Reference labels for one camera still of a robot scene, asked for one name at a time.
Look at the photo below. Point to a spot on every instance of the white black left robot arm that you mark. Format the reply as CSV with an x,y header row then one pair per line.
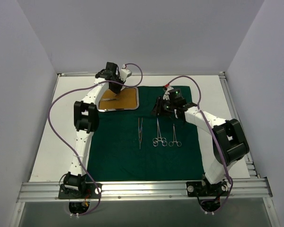
x,y
86,117

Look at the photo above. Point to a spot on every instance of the steel tray with brown liner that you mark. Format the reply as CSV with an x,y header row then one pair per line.
x,y
128,100

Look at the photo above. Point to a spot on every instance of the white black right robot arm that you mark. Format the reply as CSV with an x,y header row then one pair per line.
x,y
229,141

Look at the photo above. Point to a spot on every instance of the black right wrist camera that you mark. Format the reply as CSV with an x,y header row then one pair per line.
x,y
172,94

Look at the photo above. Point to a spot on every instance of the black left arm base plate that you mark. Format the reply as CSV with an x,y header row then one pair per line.
x,y
76,187

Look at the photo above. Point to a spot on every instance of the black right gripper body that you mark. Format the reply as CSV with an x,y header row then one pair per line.
x,y
161,107

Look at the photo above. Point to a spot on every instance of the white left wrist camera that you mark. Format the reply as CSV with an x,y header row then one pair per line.
x,y
124,73

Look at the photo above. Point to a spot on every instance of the steel surgical scissors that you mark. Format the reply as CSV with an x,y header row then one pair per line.
x,y
159,139

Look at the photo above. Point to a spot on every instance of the steel hemostat forceps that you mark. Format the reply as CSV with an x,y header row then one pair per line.
x,y
174,140

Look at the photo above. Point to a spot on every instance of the steel tweezers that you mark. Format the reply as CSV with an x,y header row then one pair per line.
x,y
109,99
140,142

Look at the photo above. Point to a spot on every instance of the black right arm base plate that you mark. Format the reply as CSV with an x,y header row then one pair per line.
x,y
203,188

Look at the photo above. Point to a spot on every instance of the aluminium front frame rail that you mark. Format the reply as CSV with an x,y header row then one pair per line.
x,y
143,191

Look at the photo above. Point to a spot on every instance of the steel scalpel handle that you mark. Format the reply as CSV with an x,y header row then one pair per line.
x,y
140,122

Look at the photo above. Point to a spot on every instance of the aluminium right frame rail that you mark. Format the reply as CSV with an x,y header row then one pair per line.
x,y
246,165

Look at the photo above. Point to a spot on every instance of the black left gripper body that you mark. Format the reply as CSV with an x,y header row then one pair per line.
x,y
116,85

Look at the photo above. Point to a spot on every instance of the dark green surgical cloth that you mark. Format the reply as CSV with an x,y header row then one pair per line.
x,y
115,154

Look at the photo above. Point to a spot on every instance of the aluminium frame rail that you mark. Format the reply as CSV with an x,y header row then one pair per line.
x,y
246,165
143,191

